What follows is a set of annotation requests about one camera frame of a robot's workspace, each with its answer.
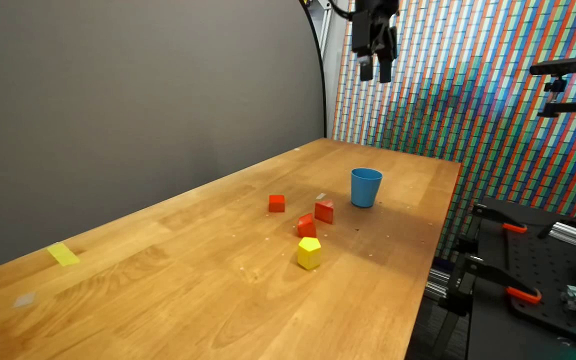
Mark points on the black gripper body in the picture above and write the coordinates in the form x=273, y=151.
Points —
x=380, y=10

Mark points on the camera on mount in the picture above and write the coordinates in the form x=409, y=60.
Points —
x=565, y=67

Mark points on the aluminium frame post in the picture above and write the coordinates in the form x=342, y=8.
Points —
x=325, y=25

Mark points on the blue plastic cup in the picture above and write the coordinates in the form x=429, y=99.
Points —
x=366, y=187

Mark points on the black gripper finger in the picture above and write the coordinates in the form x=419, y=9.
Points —
x=363, y=35
x=386, y=55

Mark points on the red wooden block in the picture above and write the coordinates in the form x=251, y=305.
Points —
x=324, y=211
x=306, y=226
x=277, y=203

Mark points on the yellow pentagon block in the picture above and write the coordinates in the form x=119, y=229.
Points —
x=309, y=254

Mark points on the yellow tape strip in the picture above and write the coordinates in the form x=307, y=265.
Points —
x=63, y=254

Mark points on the multicolour patterned backdrop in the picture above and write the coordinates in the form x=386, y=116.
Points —
x=468, y=100

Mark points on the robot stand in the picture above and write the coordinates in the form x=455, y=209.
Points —
x=513, y=280

